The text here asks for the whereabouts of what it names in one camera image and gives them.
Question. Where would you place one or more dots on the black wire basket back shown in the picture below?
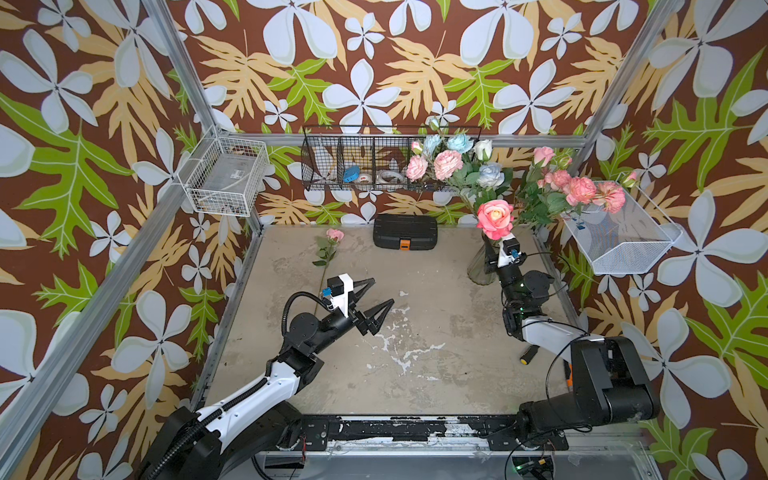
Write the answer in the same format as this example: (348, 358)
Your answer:
(326, 151)

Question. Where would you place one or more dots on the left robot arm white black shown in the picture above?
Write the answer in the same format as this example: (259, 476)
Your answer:
(209, 442)

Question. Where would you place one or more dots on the pink peony spray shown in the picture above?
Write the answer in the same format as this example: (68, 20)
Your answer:
(541, 198)
(608, 195)

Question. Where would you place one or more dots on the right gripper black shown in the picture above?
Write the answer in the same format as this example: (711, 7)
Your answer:
(500, 268)

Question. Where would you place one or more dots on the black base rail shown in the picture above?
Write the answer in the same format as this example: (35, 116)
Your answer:
(316, 433)

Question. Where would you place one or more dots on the tape roll in basket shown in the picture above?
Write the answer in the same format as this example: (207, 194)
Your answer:
(390, 177)

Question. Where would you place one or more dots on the aluminium frame corner post right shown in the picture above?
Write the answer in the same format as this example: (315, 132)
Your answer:
(652, 28)

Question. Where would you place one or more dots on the blue object in basket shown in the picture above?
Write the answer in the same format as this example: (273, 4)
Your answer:
(351, 174)

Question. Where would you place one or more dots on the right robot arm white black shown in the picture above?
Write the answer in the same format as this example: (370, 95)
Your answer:
(609, 384)

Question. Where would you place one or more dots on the black tool case orange latch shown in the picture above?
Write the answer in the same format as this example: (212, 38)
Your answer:
(405, 232)

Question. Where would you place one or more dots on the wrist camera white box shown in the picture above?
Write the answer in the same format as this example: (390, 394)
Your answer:
(336, 295)
(509, 251)

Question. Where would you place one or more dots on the mixed pastel flower bouquet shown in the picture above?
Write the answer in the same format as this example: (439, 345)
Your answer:
(453, 160)

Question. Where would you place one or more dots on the large pink rose stem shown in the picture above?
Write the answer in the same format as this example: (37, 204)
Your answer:
(326, 247)

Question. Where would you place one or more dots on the black yellow screwdriver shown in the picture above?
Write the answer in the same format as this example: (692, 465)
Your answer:
(529, 354)

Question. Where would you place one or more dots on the white mesh basket right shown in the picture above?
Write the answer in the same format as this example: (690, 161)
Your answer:
(630, 241)

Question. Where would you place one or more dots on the white wire basket left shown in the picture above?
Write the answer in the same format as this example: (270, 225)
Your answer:
(222, 174)

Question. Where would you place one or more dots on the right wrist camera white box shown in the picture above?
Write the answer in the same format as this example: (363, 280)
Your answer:
(509, 251)

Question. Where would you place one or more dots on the clear glass vase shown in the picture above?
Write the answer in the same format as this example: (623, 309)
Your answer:
(482, 268)

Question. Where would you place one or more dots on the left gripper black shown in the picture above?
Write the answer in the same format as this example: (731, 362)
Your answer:
(361, 320)

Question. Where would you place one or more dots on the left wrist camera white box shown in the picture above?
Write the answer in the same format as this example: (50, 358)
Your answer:
(336, 295)

